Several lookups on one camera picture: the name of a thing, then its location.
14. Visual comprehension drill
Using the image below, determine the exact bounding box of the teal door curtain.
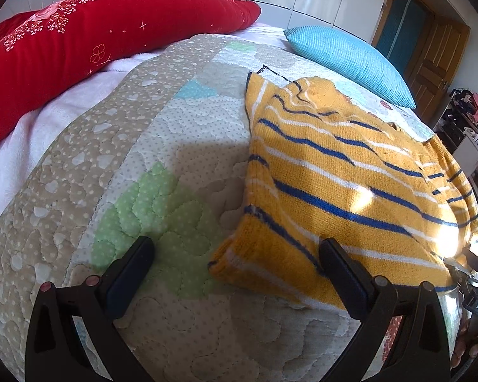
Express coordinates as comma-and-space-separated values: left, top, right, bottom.
376, 0, 433, 73

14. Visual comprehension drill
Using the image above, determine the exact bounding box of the person's right hand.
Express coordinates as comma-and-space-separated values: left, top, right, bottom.
451, 318, 478, 371

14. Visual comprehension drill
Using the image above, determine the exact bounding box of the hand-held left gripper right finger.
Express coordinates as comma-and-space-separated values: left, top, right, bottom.
319, 237, 452, 382

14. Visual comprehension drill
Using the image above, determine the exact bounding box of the cluttered clothes rack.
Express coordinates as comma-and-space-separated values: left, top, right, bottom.
434, 88, 478, 160

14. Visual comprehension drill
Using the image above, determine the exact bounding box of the blue ribbed pillow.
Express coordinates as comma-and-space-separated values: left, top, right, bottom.
284, 26, 417, 109

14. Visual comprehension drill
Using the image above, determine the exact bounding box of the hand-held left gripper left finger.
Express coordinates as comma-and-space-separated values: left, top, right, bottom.
25, 236, 156, 382

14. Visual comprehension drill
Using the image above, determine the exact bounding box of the wooden door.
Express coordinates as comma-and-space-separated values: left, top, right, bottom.
405, 20, 471, 125

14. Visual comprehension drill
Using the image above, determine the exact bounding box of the quilted patchwork bedspread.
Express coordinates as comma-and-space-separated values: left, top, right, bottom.
0, 34, 478, 382

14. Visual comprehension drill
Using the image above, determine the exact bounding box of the yellow striped knit sweater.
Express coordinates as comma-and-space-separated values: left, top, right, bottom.
208, 72, 478, 312

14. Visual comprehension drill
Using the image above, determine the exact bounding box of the red floral pillow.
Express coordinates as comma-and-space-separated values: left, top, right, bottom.
0, 0, 262, 156

